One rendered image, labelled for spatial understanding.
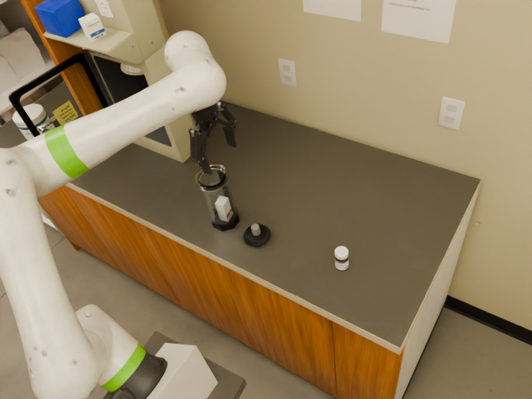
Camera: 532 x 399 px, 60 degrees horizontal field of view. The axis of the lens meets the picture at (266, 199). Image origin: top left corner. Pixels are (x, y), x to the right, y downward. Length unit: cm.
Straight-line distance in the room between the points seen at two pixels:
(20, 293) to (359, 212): 107
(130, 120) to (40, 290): 38
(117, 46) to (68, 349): 92
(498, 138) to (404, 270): 53
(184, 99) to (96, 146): 21
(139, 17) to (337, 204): 89
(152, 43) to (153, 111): 63
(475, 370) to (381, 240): 104
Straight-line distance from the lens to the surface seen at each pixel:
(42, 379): 103
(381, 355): 155
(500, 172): 177
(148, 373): 119
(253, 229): 151
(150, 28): 164
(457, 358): 242
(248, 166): 181
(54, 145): 108
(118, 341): 118
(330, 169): 175
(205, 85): 103
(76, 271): 303
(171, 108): 104
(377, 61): 165
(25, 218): 96
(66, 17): 169
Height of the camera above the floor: 219
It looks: 48 degrees down
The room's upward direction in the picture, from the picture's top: 12 degrees counter-clockwise
